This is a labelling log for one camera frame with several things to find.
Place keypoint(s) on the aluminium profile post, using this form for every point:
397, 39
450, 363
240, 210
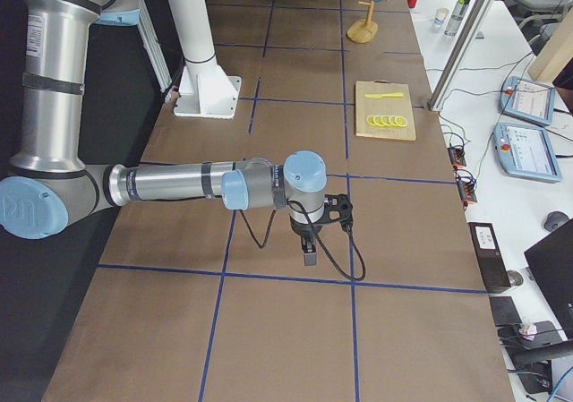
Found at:
457, 56

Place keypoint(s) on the bamboo cutting board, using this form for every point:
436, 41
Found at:
366, 109

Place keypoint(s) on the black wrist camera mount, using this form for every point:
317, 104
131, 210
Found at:
338, 209

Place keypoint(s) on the water bottle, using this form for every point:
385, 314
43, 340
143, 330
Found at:
456, 17

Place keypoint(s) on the wooden cup rack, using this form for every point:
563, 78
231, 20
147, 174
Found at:
363, 31

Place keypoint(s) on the lower teach pendant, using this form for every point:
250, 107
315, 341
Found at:
525, 151

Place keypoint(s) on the paper cup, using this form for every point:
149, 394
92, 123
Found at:
440, 17

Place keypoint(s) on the orange black adapter upper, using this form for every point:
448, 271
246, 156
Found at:
457, 156

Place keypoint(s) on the yellow plastic knife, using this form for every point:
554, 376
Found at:
383, 95

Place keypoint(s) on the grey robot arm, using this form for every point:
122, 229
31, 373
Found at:
122, 123

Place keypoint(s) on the black box with label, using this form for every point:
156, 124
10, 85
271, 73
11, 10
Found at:
488, 255

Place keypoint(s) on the grey computer mouse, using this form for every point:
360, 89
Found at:
555, 220

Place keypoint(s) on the orange black adapter lower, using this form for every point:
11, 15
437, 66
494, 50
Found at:
466, 188

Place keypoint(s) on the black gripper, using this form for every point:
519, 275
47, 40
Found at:
299, 229

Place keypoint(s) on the orange black adapter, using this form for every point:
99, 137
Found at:
457, 156
466, 188

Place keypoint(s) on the black monitor corner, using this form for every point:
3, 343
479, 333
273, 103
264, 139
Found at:
550, 261

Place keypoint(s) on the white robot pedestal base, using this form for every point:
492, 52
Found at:
205, 89

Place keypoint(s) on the teach pendant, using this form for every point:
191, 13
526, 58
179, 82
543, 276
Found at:
528, 100
525, 151

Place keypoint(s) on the upper teach pendant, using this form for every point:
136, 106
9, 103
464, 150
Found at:
528, 100

